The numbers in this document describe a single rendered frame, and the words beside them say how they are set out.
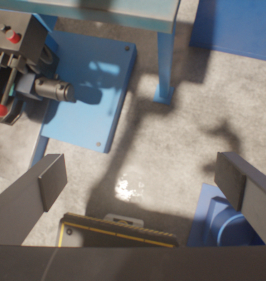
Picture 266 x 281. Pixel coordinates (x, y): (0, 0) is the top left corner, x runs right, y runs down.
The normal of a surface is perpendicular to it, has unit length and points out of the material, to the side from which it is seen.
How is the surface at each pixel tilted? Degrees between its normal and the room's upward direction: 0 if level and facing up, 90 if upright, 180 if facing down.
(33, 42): 90
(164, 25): 90
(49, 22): 90
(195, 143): 0
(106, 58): 0
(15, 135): 0
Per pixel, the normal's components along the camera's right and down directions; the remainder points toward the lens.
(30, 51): 0.95, 0.25
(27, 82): -0.14, -0.12
